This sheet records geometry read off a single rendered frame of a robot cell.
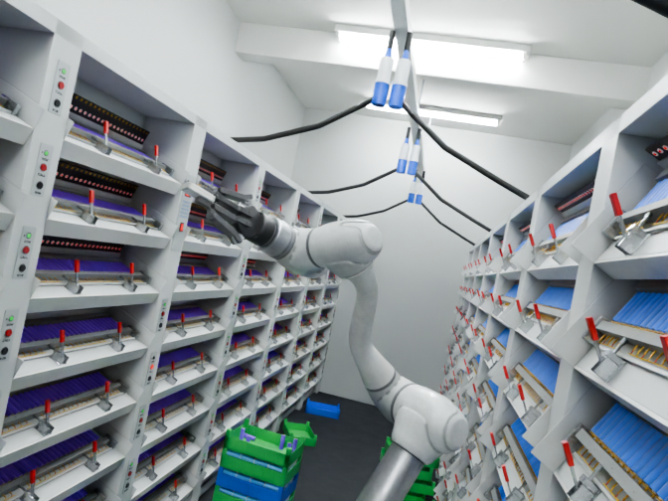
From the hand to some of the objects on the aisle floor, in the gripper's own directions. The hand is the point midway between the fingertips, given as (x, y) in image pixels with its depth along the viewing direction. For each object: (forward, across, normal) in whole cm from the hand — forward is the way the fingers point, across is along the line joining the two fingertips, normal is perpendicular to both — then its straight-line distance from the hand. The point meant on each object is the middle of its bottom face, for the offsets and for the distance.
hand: (198, 193), depth 111 cm
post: (-67, -102, -118) cm, 170 cm away
